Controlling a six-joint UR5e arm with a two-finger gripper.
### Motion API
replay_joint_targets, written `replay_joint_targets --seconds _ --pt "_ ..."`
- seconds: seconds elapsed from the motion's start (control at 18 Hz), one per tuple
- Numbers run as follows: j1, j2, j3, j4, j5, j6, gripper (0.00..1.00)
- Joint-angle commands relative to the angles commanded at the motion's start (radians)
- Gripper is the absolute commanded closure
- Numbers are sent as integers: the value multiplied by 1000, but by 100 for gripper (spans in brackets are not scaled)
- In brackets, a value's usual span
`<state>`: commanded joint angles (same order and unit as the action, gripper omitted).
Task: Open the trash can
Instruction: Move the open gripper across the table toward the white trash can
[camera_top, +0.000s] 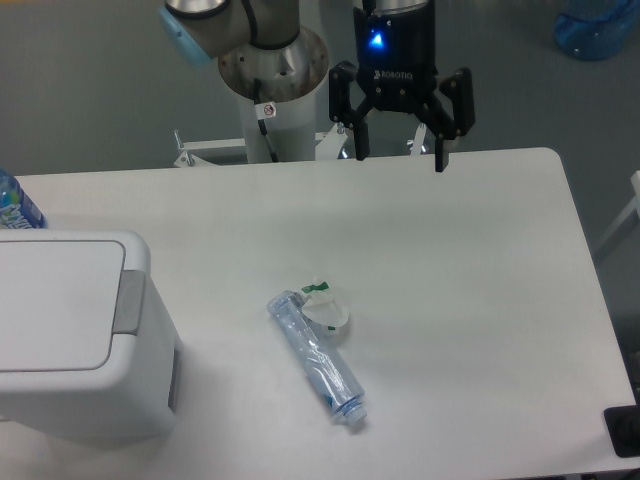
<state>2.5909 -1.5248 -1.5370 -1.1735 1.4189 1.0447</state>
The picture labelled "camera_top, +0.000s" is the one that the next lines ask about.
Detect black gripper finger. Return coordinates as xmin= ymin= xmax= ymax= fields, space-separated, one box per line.
xmin=328 ymin=61 xmax=372 ymax=161
xmin=414 ymin=67 xmax=474 ymax=173

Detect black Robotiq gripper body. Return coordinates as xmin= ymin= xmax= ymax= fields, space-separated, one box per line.
xmin=353 ymin=1 xmax=437 ymax=114

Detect white push-lid trash can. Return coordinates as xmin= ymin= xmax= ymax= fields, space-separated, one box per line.
xmin=1 ymin=230 xmax=183 ymax=437

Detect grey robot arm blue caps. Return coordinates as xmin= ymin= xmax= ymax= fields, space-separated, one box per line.
xmin=159 ymin=1 xmax=475 ymax=171

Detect metal clamp bolt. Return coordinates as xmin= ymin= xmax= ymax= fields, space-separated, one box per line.
xmin=406 ymin=123 xmax=430 ymax=156

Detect large blue water jug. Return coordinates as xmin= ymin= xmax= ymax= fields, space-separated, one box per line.
xmin=553 ymin=0 xmax=639 ymax=61

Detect white furniture leg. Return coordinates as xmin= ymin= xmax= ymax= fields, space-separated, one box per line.
xmin=592 ymin=171 xmax=639 ymax=263

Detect crumpled white paper wrapper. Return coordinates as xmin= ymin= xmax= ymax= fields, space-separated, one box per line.
xmin=299 ymin=276 xmax=350 ymax=335

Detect crushed clear plastic bottle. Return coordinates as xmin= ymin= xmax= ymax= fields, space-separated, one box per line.
xmin=267 ymin=290 xmax=367 ymax=430

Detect blue-label water bottle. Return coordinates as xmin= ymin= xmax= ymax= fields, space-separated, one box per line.
xmin=1 ymin=169 xmax=47 ymax=229

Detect black device at table edge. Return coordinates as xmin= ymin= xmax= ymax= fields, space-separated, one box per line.
xmin=604 ymin=405 xmax=639 ymax=458

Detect white mounting frame with bolts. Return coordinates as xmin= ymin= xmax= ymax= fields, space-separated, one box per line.
xmin=173 ymin=123 xmax=355 ymax=168

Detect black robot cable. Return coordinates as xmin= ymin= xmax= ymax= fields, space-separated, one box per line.
xmin=252 ymin=77 xmax=280 ymax=164

